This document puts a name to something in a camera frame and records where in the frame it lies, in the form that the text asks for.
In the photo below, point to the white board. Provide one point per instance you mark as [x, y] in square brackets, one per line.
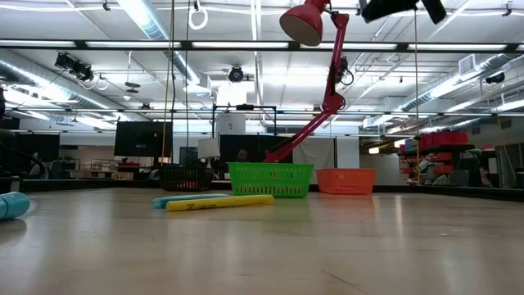
[209, 148]

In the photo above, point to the black ceiling spotlight cluster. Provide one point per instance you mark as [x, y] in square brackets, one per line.
[75, 67]

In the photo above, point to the white hanging sheet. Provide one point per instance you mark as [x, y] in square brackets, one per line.
[315, 151]

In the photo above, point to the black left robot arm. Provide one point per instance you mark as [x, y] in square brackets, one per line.
[2, 102]

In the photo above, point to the red desk lamp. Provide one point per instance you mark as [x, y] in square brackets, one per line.
[332, 100]

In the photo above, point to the green plastic basket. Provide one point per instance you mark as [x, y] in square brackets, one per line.
[270, 180]

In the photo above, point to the yellow highlighter marker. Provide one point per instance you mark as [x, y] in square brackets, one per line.
[221, 202]

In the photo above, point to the thin black stand frame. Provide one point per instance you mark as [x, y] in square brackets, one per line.
[245, 107]

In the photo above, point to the black overhead camera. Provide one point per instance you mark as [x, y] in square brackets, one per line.
[236, 74]

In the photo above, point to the shelf with red bins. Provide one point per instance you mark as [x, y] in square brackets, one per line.
[446, 138]

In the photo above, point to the person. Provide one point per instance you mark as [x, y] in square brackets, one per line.
[36, 168]
[242, 155]
[425, 168]
[485, 176]

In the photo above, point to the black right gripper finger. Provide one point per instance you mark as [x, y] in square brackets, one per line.
[389, 9]

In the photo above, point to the black plastic basket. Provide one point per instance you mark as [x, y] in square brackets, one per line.
[186, 178]

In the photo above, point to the blue highlighter marker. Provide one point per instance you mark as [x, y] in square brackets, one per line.
[14, 205]

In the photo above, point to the silver ceiling duct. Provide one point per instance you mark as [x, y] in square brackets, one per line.
[483, 65]
[180, 65]

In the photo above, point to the orange plastic basket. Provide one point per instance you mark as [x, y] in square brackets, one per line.
[346, 181]

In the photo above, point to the small dark screen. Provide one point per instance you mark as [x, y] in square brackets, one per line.
[188, 155]

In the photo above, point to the large black monitor screen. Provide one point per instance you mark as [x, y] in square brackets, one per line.
[143, 139]

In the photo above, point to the black ceiling device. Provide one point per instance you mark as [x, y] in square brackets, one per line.
[495, 78]

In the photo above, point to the teal highlighter marker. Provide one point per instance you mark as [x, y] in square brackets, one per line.
[184, 198]

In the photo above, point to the black partition panel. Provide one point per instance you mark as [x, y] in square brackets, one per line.
[262, 147]

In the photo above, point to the black overhead frame bar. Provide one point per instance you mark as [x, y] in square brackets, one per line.
[294, 45]

